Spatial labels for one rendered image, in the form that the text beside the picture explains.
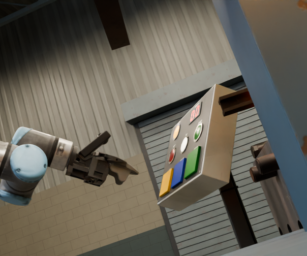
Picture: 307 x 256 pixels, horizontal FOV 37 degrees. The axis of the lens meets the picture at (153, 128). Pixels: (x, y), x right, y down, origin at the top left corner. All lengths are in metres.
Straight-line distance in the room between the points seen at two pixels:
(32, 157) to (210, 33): 8.63
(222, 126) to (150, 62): 8.49
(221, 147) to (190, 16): 8.72
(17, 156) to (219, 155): 0.51
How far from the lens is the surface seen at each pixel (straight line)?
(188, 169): 1.25
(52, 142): 1.33
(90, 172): 1.33
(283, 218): 0.88
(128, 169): 1.38
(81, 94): 10.06
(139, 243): 9.19
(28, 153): 1.16
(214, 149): 1.21
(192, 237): 8.90
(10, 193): 1.27
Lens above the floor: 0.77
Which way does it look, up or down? 16 degrees up
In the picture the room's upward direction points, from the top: 18 degrees counter-clockwise
